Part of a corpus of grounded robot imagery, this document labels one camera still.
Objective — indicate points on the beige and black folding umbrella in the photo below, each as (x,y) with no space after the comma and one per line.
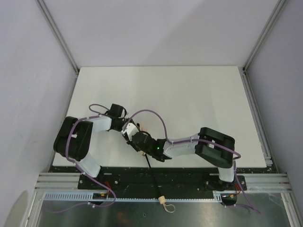
(154,175)

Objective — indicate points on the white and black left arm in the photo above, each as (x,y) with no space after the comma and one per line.
(73,139)

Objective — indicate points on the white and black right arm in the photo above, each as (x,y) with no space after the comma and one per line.
(212,146)

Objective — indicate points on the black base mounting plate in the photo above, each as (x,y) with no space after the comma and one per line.
(174,183)

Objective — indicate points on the front aluminium frame rail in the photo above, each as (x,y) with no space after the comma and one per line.
(256,183)

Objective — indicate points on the left aluminium frame post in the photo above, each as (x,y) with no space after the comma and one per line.
(57,34)

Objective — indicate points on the aluminium frame post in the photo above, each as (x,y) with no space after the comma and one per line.
(57,34)
(271,22)

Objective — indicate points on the right aluminium frame post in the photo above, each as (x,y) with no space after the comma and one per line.
(271,22)

